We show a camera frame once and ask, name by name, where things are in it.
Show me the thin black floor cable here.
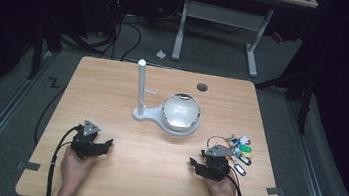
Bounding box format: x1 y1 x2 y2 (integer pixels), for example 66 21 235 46
32 82 68 149

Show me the bunch of coloured key tags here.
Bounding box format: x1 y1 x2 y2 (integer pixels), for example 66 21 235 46
203 130 256 179

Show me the white-legged wooden desk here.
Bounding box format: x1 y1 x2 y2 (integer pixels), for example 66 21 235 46
169 0 319 85

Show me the bundle of black floor cables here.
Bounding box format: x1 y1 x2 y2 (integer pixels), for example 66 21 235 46
58 0 147 64

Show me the round grey table grommet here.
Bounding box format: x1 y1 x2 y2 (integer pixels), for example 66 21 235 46
195 83 209 94

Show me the person's left hand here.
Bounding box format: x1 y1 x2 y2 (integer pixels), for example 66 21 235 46
57 145 99 188

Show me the black metal stand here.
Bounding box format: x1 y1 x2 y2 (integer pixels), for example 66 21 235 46
248 64 319 137
26 9 68 85

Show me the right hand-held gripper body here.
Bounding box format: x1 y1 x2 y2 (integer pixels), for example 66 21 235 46
194 141 236 183

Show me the person's right hand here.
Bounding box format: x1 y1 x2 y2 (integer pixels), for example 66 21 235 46
201 171 241 196

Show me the crumpled white paper scrap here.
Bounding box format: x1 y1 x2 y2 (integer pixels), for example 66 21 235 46
155 49 168 61

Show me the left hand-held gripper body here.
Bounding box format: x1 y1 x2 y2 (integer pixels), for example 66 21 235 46
68 118 109 163

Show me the grey tape strip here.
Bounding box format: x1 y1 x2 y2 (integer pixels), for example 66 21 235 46
16 159 42 173
264 186 286 196

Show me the left hand-held gripper black cable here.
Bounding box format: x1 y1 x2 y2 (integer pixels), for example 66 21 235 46
45 123 82 196

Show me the white stand with pole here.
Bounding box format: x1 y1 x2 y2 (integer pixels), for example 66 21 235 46
128 58 207 139

